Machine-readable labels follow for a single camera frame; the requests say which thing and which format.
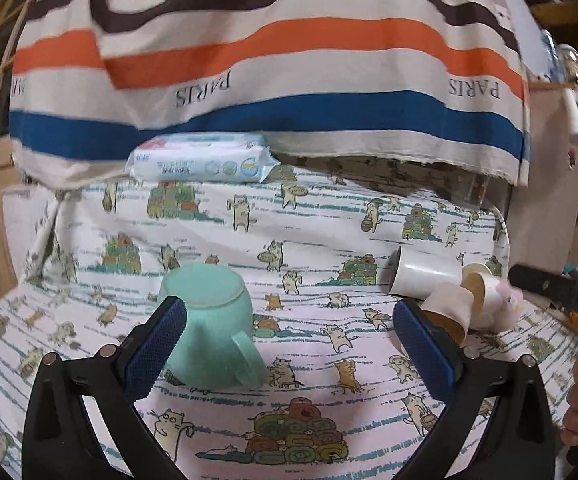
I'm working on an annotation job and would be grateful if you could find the beige speckled cup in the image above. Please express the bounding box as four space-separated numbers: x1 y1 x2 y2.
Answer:
420 282 475 347

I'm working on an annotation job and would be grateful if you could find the white cylindrical cup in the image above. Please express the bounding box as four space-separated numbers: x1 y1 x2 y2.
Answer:
389 246 462 299

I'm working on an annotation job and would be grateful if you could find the pink white cartoon mug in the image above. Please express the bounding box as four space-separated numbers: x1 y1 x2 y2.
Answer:
463 272 524 333

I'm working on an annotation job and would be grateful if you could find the wooden curved shelf panel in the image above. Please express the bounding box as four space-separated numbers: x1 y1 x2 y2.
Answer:
506 88 578 273

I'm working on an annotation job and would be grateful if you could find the mint green mug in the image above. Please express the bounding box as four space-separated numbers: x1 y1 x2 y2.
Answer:
158 262 267 391

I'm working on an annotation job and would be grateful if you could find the bear sticker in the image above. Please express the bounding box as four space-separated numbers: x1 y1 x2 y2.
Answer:
567 146 577 169

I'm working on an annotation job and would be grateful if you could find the white clip lamp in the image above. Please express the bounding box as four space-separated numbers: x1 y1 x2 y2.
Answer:
557 44 578 148

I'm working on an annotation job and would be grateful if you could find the clear plastic bottle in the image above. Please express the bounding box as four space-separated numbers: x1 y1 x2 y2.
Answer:
541 29 564 84

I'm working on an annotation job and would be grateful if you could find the cat print bed sheet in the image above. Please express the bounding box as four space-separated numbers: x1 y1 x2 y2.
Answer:
0 156 578 480

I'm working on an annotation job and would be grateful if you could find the wet wipes pack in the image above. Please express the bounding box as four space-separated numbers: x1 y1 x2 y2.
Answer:
126 132 280 183

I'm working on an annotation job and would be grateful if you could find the striped Paris cloth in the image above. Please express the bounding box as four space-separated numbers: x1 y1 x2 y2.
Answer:
9 0 529 188

